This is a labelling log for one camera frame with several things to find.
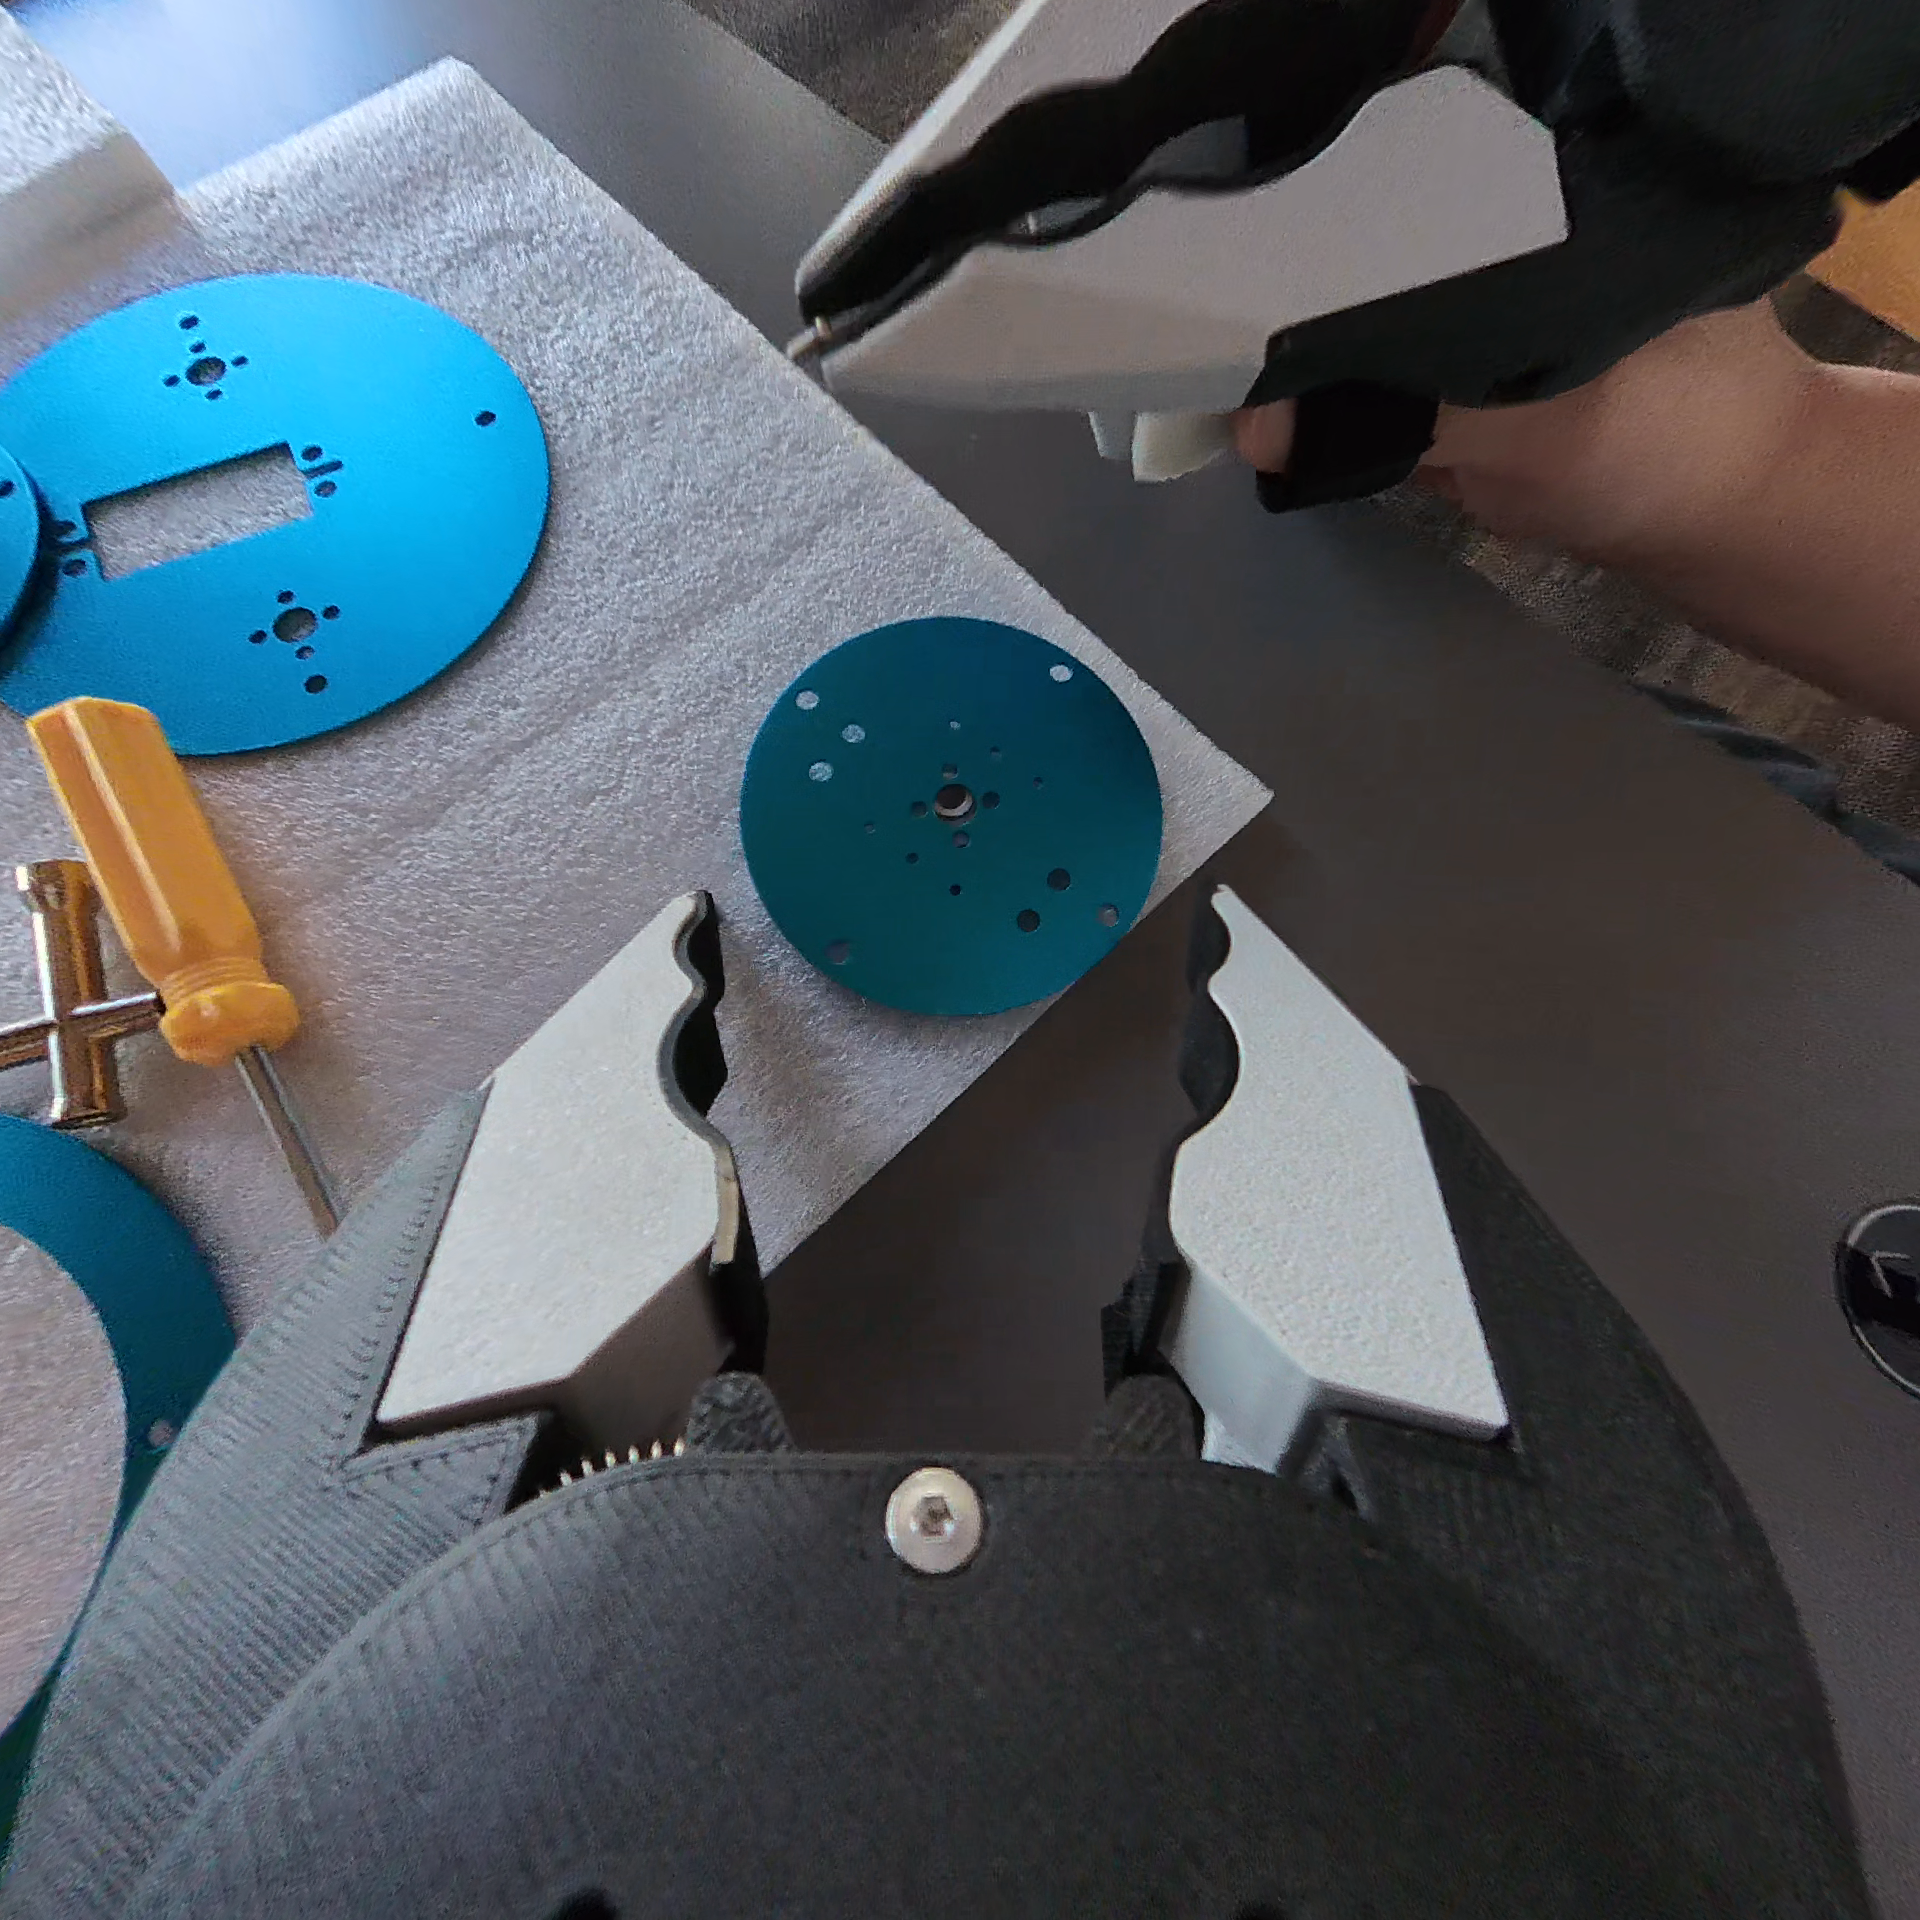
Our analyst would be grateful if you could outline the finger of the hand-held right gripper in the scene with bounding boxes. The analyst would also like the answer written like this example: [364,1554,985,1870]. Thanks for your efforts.
[819,65,1572,490]
[791,0,1468,323]

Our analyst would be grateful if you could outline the yellow-handled screwdriver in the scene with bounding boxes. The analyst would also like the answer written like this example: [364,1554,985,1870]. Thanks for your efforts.
[25,695,343,1241]

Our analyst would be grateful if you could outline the black desk grommet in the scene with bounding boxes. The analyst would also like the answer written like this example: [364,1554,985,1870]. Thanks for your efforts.
[1834,1201,1920,1409]

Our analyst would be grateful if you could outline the white foam sheet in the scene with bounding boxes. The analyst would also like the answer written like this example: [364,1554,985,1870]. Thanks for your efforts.
[0,58,1277,1517]

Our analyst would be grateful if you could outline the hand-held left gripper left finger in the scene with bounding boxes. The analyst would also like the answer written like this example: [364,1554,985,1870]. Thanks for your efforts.
[372,891,748,1451]

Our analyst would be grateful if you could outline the white foam square frame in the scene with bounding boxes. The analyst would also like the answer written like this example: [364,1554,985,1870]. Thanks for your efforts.
[0,7,185,321]

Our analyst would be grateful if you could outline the teal perforated metal disc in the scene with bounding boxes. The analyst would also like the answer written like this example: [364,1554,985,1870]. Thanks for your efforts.
[739,614,1168,1020]

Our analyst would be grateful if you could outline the teal metal ring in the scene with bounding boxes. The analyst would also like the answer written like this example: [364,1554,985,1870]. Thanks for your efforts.
[0,1111,242,1802]

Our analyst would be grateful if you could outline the blue round metal plate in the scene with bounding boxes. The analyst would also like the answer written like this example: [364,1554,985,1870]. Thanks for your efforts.
[0,438,42,645]

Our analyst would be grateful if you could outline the blue disc with rectangular slot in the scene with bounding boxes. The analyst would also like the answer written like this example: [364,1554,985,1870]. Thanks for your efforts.
[0,271,553,758]

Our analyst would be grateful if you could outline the silver cross wrench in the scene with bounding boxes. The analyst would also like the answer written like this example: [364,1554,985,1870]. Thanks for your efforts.
[0,857,164,1131]

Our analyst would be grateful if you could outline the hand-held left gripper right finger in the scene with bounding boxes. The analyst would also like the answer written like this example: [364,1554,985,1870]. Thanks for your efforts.
[1168,884,1514,1474]

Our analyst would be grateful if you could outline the person's right hand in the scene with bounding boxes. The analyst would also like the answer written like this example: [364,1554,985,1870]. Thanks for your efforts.
[1232,292,1920,729]

